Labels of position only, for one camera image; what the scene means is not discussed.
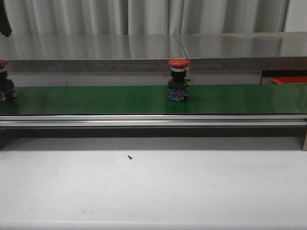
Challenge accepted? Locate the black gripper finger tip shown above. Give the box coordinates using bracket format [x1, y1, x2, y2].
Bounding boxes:
[0, 0, 12, 37]

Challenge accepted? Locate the red push button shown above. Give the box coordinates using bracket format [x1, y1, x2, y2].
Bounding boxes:
[0, 59, 17, 103]
[167, 59, 190, 103]

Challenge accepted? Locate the white pleated curtain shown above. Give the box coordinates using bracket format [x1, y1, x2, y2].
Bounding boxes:
[4, 0, 289, 35]

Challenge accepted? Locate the grey stone counter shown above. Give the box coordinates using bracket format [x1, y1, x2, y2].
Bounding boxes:
[0, 32, 307, 86]

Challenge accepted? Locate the green conveyor belt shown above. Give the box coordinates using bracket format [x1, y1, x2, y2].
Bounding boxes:
[0, 84, 307, 115]

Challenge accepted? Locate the red plastic tray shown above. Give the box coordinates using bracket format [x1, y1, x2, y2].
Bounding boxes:
[272, 76, 307, 84]

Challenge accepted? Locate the grey conveyor support leg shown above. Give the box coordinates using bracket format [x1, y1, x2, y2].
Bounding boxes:
[302, 126, 307, 151]

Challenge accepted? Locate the aluminium conveyor frame rail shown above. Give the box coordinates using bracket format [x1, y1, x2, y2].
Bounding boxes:
[0, 115, 307, 127]

